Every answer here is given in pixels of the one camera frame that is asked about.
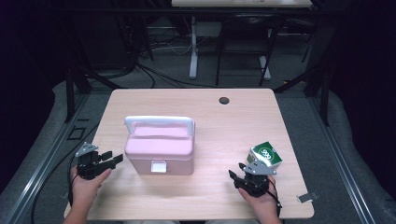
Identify black chair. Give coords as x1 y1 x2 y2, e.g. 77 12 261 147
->
215 13 283 88

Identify black floor cables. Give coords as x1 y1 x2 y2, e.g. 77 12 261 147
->
134 62 220 90

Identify white background desk top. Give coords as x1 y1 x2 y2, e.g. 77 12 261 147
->
171 0 313 8

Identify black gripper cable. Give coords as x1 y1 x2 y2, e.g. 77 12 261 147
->
265 178 283 218
30 123 101 224

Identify aluminium floor rail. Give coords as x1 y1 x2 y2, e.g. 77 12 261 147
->
307 96 378 224
4 92 92 224

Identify person's right hand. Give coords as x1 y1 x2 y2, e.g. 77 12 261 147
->
238 175 281 216

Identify pink storage box white handle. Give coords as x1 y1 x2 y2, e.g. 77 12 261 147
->
123 115 196 175

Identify white desk leg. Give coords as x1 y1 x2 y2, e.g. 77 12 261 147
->
259 29 273 81
189 16 199 80

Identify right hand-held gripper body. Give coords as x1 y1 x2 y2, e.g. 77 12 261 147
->
236 161 277 198

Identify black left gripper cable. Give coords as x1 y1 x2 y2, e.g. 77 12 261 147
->
30 123 101 224

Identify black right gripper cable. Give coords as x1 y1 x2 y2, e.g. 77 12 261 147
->
265 178 283 218

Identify green and white carton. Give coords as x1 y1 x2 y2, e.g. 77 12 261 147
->
247 141 284 172

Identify grey tape piece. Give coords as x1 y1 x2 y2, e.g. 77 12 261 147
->
296 191 320 203

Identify person's left hand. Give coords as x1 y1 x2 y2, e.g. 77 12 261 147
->
70 166 112 204

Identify black metal stand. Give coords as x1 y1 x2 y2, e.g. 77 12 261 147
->
274 62 332 127
64 62 125 124

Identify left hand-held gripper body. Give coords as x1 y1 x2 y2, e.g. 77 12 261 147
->
74 142 111 181

